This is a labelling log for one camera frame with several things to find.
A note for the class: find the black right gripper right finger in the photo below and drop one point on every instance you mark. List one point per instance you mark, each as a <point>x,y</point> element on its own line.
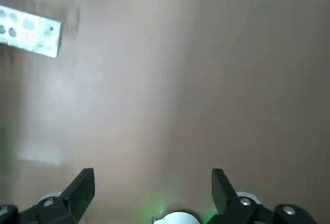
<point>227,203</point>

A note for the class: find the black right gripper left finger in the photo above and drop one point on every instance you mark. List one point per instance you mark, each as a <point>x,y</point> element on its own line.
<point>74,195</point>

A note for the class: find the white test tube rack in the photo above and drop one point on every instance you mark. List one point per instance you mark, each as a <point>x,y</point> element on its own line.
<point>25,34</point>

